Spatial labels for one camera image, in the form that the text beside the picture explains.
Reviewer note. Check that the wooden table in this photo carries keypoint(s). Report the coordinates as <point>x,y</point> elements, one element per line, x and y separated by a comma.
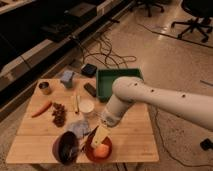
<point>132,140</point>

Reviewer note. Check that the red orange bowl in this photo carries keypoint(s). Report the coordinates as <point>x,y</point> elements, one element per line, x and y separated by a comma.
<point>89,150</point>

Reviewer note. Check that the black rectangular block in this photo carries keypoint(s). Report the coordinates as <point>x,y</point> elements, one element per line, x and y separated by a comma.
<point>90,89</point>

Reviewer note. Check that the dark purple bowl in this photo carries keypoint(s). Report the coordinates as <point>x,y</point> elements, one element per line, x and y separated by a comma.
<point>65,148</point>

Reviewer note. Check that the yellow banana piece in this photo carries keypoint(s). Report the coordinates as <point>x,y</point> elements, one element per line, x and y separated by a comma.
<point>75,103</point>

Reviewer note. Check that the black office chair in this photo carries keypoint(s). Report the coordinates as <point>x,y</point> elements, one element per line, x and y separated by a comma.
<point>148,5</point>
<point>198,9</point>

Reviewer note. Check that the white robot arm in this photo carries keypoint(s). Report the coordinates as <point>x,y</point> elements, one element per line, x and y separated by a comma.
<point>194,108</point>

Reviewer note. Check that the green plastic tray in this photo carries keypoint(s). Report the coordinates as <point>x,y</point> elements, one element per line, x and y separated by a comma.
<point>106,77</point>

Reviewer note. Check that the white cup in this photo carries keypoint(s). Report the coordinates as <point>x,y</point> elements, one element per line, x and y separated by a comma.
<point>86,107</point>

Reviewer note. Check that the blue grey stapler toy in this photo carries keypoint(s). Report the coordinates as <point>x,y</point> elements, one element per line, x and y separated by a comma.
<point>66,78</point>

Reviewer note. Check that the black handled knife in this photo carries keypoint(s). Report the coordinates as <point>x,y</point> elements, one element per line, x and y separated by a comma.
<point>83,141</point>

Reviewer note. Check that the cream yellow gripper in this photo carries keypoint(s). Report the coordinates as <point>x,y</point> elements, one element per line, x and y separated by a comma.
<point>100,134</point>

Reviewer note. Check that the black adapter on floor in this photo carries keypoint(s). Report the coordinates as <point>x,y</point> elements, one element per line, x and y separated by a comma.
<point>206,144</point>

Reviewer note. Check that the orange fruit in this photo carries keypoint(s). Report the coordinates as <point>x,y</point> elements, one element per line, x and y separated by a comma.
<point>101,151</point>

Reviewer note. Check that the grey blue cloth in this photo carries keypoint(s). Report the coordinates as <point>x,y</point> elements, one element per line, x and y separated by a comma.
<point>80,128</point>

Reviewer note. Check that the black power box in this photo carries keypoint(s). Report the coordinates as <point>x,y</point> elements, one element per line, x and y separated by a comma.
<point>88,70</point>

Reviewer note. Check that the dark grape bunch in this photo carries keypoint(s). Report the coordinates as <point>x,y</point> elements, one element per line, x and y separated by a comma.
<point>59,114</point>

